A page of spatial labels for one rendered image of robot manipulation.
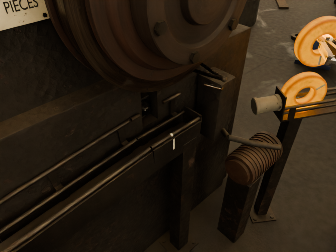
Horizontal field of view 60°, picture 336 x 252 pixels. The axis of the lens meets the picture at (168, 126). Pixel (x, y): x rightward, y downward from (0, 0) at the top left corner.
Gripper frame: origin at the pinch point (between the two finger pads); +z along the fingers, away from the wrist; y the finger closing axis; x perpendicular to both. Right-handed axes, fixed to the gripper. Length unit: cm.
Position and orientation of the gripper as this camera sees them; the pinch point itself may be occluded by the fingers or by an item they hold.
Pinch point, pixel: (323, 37)
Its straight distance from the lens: 103.3
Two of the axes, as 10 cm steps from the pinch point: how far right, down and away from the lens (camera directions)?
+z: -1.4, -6.7, 7.3
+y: 9.9, -0.9, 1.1
